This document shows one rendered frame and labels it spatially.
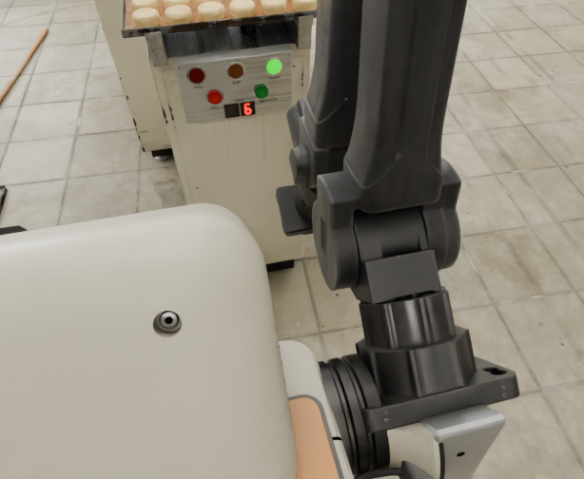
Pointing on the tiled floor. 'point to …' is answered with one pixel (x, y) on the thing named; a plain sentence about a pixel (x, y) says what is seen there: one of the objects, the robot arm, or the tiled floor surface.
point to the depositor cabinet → (135, 80)
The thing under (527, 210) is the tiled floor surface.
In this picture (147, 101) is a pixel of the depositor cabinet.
